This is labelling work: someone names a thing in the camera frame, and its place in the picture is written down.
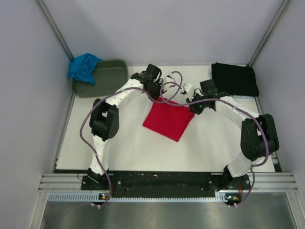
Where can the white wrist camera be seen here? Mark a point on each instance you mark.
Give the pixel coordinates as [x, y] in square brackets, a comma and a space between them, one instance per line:
[188, 91]
[169, 81]

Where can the grey slotted cable duct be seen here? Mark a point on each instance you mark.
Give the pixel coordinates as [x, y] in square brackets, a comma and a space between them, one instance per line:
[99, 198]

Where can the black folded t shirt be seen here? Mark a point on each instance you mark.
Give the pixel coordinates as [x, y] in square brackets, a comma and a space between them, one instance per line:
[235, 80]

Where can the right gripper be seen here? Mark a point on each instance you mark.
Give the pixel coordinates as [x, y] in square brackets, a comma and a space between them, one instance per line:
[194, 109]

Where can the grey plastic bin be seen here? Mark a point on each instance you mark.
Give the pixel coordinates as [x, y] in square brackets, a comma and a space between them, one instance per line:
[109, 76]

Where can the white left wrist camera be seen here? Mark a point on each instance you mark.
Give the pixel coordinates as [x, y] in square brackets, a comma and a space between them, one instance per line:
[169, 81]

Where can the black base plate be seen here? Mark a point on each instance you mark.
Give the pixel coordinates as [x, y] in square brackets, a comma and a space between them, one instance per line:
[161, 184]

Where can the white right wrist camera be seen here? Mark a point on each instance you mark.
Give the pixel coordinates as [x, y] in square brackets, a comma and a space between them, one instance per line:
[188, 91]

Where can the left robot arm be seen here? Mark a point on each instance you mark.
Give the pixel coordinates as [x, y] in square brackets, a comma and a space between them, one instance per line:
[104, 120]

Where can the blue crumpled t shirt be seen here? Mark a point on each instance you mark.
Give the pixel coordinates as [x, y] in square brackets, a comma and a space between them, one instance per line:
[82, 67]

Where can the red t shirt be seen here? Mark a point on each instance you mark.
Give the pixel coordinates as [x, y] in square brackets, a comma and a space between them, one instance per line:
[170, 121]

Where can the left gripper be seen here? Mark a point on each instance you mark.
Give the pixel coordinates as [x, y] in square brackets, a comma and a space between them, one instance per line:
[155, 97]

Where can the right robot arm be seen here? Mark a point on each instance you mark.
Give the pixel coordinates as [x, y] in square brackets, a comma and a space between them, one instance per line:
[258, 132]

